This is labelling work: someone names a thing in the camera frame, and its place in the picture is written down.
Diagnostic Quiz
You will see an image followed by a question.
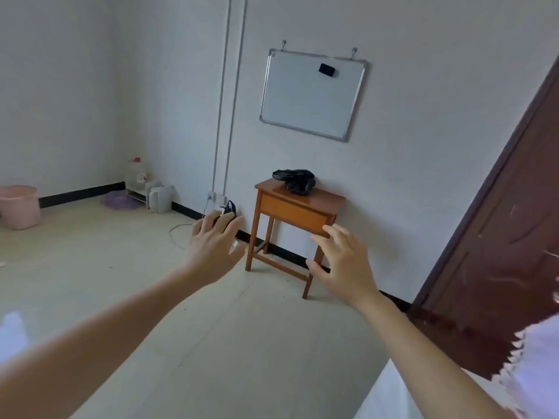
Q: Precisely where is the purple plastic basin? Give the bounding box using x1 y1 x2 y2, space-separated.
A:
104 190 140 211

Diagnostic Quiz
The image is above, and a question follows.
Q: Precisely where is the white electric kettle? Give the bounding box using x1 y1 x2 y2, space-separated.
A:
146 182 175 214

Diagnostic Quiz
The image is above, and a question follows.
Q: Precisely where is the person's left hand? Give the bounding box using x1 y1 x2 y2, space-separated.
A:
187 210 246 287

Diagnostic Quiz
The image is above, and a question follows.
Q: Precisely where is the wide white wall conduit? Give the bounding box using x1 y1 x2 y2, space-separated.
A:
221 0 249 198

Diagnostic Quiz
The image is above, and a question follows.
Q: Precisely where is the clear water jug red cap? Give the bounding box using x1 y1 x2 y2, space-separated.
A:
126 158 149 185

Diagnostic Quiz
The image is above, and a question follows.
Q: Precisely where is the dark brown wooden door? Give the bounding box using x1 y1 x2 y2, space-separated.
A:
407 54 559 381

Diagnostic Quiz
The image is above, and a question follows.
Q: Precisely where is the low white shelf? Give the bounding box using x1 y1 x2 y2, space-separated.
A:
125 181 148 205

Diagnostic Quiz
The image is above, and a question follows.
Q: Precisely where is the small wooden table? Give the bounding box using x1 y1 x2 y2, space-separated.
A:
245 178 347 300

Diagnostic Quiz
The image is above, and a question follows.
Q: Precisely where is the pink plastic bucket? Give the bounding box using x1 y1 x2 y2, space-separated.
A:
0 185 42 231

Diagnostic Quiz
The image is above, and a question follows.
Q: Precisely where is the white power cable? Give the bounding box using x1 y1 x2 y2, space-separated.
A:
169 200 221 252

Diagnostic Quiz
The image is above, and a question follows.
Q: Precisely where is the black plastic bag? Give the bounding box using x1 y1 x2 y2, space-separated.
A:
273 169 317 196

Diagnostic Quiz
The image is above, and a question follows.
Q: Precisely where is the metal-framed whiteboard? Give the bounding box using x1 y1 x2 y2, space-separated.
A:
259 49 367 143

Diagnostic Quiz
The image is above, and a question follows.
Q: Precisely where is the person's right forearm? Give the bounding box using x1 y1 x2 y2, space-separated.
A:
349 290 512 419

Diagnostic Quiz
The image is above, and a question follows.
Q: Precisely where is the person's left forearm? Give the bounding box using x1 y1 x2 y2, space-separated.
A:
0 265 219 419

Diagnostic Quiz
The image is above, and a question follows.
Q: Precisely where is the person's right hand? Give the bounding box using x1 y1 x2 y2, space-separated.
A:
305 223 381 308

